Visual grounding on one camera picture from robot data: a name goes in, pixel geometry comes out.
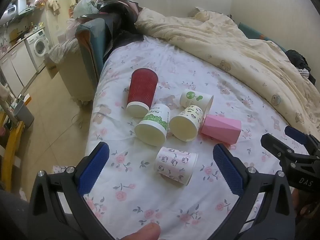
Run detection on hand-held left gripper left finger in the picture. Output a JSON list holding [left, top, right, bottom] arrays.
[[29, 141, 117, 240]]

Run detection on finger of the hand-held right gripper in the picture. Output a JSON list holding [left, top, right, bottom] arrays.
[[284, 126, 320, 157], [261, 133, 302, 172]]

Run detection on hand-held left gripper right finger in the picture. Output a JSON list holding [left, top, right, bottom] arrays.
[[212, 144, 297, 240]]

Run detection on pink striped cartoon paper cup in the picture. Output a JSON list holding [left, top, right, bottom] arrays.
[[154, 147, 199, 186]]

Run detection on pink faceted cup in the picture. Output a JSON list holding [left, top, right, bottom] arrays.
[[199, 114, 242, 145]]

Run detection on cream cartoon print paper cup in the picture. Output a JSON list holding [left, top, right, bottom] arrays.
[[169, 105, 205, 142]]

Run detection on white cup with green band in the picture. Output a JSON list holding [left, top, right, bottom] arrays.
[[134, 104, 171, 146]]

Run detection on small white cup green sprout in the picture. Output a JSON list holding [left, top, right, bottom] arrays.
[[179, 91, 214, 113]]

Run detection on red ripple paper cup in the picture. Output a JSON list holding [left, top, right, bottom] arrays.
[[126, 68, 159, 118]]

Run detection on person's right hand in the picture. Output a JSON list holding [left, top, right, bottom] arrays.
[[291, 189, 320, 222]]

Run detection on person's left hand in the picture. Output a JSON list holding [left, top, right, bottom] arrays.
[[117, 222, 161, 240]]

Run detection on white floral bed sheet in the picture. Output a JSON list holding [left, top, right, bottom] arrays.
[[82, 35, 312, 240]]

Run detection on black garment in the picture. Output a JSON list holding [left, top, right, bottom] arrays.
[[284, 49, 317, 83]]

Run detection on yellow wooden chair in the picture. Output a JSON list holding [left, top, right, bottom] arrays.
[[0, 110, 26, 193]]

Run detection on grey bin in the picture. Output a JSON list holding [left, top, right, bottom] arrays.
[[13, 100, 35, 130]]

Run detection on teal bed edge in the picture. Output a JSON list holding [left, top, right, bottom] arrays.
[[237, 22, 288, 53]]

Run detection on beige bear print duvet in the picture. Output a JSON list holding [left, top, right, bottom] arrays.
[[134, 7, 320, 142]]

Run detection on teal padded cushion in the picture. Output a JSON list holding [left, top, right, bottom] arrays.
[[75, 17, 122, 82]]

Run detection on white kitchen cabinets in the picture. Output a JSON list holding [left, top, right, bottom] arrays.
[[0, 41, 38, 98]]

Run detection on white washing machine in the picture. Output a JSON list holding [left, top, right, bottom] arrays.
[[24, 28, 52, 73]]

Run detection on dark clothes pile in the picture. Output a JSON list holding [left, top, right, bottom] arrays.
[[94, 0, 146, 54]]

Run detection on translucent plastic bag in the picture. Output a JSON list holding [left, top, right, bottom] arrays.
[[73, 0, 99, 18]]

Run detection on white water heater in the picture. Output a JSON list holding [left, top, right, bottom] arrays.
[[13, 0, 28, 15]]

